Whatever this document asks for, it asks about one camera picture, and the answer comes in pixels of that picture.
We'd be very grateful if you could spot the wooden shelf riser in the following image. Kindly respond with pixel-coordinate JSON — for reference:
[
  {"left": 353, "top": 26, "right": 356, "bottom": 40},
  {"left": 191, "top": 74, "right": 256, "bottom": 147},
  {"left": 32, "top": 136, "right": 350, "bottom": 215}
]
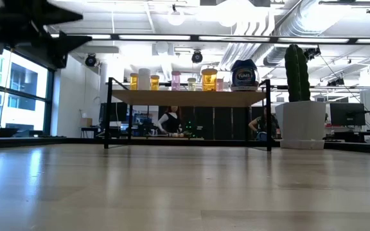
[{"left": 103, "top": 76, "right": 273, "bottom": 152}]

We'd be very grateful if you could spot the ceiling light bar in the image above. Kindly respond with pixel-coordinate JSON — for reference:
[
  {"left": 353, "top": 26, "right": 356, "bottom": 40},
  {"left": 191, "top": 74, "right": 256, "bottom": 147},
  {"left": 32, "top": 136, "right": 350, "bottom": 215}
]
[{"left": 48, "top": 31, "right": 370, "bottom": 46}]

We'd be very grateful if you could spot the round ceiling lamp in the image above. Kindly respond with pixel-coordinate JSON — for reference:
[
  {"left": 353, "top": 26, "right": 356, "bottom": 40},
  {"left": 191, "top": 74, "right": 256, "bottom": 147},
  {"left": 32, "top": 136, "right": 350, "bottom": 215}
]
[{"left": 166, "top": 8, "right": 186, "bottom": 26}]

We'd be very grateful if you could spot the black ceiling spotlight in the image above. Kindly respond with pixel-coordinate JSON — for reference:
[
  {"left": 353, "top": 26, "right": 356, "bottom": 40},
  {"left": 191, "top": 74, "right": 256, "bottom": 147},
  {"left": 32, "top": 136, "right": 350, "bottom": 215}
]
[
  {"left": 84, "top": 53, "right": 98, "bottom": 67},
  {"left": 191, "top": 50, "right": 204, "bottom": 64}
]

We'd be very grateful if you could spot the person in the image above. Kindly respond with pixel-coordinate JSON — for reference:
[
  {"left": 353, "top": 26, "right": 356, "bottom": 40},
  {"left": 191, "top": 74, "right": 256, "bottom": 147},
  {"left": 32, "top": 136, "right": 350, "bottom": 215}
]
[
  {"left": 157, "top": 106, "right": 183, "bottom": 135},
  {"left": 248, "top": 110, "right": 281, "bottom": 142}
]

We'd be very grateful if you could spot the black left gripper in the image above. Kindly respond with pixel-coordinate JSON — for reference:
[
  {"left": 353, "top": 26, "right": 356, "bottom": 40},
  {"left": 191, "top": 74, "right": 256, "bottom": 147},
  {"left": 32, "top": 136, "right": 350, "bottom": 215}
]
[{"left": 0, "top": 0, "right": 93, "bottom": 70}]

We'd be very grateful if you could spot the black aluminium table frame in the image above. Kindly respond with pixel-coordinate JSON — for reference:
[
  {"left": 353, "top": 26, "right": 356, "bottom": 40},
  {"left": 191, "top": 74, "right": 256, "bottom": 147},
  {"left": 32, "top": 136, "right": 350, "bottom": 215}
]
[{"left": 0, "top": 136, "right": 370, "bottom": 155}]

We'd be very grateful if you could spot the blue Tums bottle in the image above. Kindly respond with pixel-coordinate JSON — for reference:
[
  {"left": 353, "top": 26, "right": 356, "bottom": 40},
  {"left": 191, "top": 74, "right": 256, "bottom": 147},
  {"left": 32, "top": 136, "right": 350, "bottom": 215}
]
[{"left": 230, "top": 58, "right": 260, "bottom": 92}]

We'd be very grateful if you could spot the large amber wide-capped bottle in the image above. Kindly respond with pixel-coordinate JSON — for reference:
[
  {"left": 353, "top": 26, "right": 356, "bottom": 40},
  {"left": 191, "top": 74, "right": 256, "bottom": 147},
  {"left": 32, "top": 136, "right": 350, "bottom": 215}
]
[{"left": 201, "top": 67, "right": 218, "bottom": 92}]

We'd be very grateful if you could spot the black computer monitor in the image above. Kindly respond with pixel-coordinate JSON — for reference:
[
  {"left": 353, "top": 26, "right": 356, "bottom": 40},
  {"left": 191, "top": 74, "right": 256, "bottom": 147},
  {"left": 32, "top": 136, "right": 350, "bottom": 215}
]
[
  {"left": 100, "top": 101, "right": 128, "bottom": 130},
  {"left": 329, "top": 102, "right": 367, "bottom": 127}
]

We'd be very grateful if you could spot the silver air duct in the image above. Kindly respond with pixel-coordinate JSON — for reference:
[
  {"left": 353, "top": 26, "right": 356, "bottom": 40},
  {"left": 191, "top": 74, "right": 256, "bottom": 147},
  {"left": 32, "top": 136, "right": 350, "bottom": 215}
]
[{"left": 223, "top": 0, "right": 337, "bottom": 81}]

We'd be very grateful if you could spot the white hexagonal plant pot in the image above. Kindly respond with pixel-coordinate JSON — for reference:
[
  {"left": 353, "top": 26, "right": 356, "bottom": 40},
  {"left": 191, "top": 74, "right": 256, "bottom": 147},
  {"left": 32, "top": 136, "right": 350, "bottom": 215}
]
[{"left": 274, "top": 100, "right": 327, "bottom": 150}]

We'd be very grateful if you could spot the large window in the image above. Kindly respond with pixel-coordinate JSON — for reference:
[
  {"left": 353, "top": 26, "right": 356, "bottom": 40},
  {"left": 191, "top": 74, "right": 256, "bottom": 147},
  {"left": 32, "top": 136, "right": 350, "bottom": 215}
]
[{"left": 0, "top": 47, "right": 56, "bottom": 137}]

